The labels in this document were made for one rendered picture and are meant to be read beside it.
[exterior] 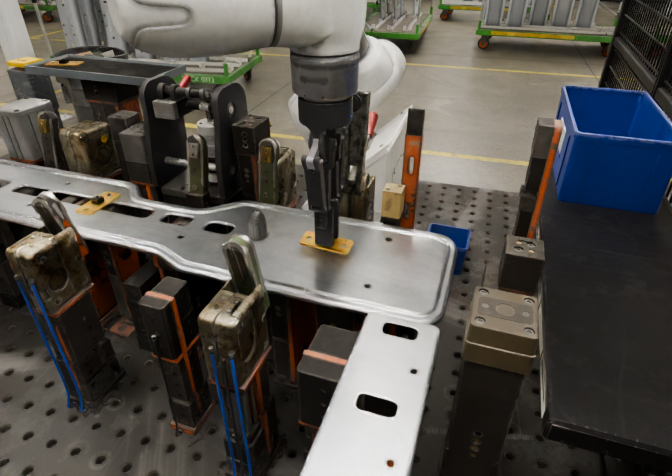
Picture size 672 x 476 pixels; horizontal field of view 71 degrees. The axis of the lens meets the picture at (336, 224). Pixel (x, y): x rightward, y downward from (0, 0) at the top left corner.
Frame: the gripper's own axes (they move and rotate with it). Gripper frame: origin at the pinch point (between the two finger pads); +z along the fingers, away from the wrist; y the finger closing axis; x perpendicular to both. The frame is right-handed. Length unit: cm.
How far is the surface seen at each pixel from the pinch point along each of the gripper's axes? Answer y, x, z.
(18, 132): -12, -77, -1
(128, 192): -5.6, -44.2, 5.2
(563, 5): -719, 87, 47
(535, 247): 0.9, 30.5, -2.6
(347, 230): -6.5, 1.4, 5.2
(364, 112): -14.8, 1.5, -13.3
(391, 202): -10.9, 8.0, 0.8
